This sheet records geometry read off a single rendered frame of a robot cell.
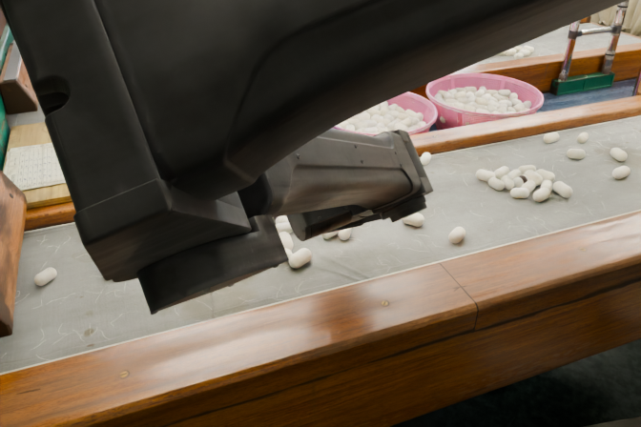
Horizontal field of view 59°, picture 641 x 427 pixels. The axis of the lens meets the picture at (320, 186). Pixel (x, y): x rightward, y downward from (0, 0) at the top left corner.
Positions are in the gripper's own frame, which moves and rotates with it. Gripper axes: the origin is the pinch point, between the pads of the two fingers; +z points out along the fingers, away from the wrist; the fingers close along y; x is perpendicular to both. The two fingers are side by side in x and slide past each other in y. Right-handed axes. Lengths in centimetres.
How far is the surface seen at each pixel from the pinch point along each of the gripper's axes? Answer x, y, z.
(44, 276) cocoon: 0.1, 38.9, 8.1
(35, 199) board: -13.2, 40.1, 20.5
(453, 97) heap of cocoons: -24, -51, 39
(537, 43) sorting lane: -43, -101, 62
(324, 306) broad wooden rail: 12.3, 6.0, -8.1
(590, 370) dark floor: 54, -85, 61
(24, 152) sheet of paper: -25, 43, 35
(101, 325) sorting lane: 8.1, 32.3, 0.7
